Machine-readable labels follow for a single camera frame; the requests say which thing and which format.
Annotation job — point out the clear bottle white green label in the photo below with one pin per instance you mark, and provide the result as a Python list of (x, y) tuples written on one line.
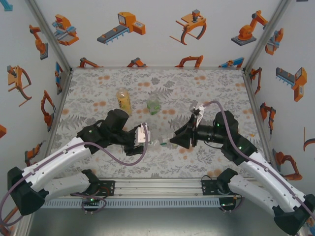
[(162, 142)]

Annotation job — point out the yellow drink bottle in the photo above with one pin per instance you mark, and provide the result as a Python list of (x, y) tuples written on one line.
[(123, 98)]

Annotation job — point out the green drink bottle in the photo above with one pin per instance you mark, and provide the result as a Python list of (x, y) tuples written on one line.
[(153, 107)]

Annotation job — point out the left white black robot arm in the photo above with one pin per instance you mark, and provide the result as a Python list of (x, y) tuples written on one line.
[(56, 157)]

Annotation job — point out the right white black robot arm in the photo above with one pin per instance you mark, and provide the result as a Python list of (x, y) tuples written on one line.
[(265, 177)]

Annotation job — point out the grey floral table mat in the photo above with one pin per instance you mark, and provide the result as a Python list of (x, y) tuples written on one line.
[(147, 167)]

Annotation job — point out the left small circuit board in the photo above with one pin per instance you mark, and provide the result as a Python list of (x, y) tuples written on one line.
[(91, 200)]

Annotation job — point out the small circuit board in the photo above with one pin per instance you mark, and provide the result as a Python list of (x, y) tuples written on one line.
[(226, 204), (91, 200)]

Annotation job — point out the right small circuit board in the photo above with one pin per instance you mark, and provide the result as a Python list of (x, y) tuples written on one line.
[(226, 204)]

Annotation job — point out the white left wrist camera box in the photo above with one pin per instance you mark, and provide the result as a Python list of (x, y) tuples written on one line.
[(141, 135)]

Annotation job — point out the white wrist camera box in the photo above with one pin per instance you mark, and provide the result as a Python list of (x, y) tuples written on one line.
[(199, 110), (141, 135)]

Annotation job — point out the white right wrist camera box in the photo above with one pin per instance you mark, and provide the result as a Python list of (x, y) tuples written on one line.
[(199, 110)]

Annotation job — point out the aluminium side frame rail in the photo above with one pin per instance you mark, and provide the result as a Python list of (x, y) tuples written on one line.
[(251, 98), (62, 98)]

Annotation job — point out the aluminium front frame rail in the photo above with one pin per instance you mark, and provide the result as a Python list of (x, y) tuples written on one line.
[(157, 188)]

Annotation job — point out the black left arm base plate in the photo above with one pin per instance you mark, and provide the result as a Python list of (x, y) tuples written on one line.
[(108, 188)]

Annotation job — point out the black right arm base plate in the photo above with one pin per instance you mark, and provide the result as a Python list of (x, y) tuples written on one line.
[(208, 186)]

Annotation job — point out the aluminium frame post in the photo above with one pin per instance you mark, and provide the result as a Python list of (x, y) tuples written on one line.
[(49, 34), (267, 34)]

